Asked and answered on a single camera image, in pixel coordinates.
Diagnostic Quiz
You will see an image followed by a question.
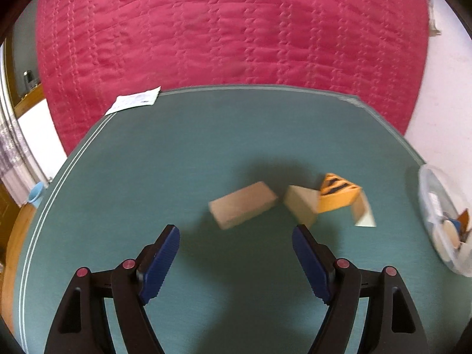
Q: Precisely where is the pink white small dish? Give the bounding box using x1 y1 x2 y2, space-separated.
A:
442 219 461 249

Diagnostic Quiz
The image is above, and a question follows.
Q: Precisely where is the light wooden triangle block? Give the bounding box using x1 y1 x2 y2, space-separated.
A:
350 191 376 228

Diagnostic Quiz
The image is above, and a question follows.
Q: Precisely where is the orange striped triangular block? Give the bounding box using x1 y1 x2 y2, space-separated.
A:
457 209 470 233
318 173 362 213

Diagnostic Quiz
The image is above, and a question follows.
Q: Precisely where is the pale wooden wedge block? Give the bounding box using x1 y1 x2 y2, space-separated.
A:
283 186 320 228

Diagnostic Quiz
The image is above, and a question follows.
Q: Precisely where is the brown wooden rectangular block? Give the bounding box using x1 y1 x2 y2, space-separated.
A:
209 181 278 230

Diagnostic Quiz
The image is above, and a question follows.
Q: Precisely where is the clear plastic bowl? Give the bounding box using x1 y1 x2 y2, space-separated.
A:
418 164 471 277

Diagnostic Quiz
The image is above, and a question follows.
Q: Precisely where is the light blue cup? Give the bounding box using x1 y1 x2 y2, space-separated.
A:
27 181 45 209

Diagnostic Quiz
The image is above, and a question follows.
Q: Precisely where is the patterned curtain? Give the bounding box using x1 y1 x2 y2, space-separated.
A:
0 44 48 205

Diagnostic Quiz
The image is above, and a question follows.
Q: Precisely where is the green table mat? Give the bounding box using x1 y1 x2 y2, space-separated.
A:
14 86 471 353

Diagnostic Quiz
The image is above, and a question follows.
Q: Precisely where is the white paper slip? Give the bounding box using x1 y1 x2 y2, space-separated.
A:
106 86 161 115

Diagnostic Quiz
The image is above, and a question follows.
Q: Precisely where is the red quilted blanket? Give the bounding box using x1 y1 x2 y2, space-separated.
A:
36 0 429 153

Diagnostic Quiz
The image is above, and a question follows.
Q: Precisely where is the wooden window frame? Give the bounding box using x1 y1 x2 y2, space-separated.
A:
2 31 46 119

